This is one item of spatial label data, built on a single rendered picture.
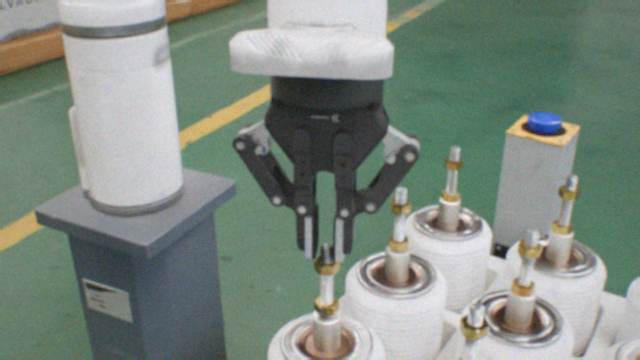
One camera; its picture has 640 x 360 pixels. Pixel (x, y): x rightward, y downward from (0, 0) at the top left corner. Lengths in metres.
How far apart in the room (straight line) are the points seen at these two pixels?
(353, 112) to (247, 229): 0.78
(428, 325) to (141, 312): 0.28
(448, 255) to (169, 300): 0.29
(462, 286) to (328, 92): 0.36
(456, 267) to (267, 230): 0.56
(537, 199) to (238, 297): 0.47
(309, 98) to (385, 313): 0.25
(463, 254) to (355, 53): 0.37
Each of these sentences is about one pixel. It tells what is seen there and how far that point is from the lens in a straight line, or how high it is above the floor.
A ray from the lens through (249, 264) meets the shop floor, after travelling 1.09.
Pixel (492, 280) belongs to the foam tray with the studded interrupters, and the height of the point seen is 0.16.
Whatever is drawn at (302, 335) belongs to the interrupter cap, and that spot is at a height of 0.25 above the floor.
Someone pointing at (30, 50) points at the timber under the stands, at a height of 0.05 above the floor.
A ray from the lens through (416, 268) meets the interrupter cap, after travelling 0.63.
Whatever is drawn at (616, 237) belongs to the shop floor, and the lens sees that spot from 1.27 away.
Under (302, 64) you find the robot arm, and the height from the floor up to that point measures 0.51.
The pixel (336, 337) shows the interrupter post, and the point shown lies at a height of 0.26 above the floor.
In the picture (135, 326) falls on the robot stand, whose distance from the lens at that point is 0.68.
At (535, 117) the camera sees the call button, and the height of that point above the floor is 0.33.
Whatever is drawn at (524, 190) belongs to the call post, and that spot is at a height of 0.24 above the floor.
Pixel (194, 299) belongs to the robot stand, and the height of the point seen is 0.19.
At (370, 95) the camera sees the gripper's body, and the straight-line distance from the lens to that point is 0.41.
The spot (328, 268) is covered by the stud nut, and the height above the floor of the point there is 0.33.
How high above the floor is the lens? 0.60
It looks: 26 degrees down
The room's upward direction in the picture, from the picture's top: straight up
